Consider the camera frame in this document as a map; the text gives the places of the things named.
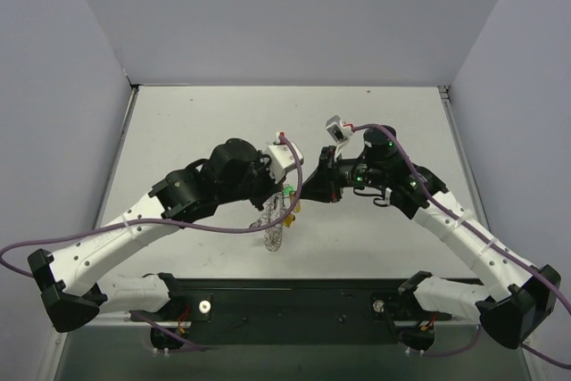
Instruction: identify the green tagged key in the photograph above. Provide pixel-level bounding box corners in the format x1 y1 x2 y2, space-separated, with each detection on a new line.
282 184 295 195

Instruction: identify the yellow tagged key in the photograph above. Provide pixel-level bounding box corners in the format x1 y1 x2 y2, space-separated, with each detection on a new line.
282 203 301 228

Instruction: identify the silver round keyring disc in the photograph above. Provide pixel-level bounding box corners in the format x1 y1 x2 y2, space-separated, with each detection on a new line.
250 194 289 252

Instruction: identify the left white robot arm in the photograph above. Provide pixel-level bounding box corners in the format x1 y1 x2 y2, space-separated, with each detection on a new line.
28 138 295 333

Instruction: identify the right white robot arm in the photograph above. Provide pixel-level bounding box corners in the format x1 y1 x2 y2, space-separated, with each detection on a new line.
302 120 561 349

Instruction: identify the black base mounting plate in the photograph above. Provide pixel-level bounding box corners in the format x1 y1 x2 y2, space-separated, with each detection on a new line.
146 277 447 346

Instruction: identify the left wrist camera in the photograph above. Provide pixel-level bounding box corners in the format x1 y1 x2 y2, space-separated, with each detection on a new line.
262 132 297 184

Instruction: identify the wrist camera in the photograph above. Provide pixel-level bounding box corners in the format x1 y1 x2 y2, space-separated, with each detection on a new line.
326 115 353 160
262 132 297 184

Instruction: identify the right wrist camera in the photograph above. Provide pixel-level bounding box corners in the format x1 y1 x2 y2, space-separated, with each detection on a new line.
326 115 353 160

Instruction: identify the aluminium front rail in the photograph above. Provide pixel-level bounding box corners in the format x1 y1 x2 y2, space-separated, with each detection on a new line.
53 313 148 328

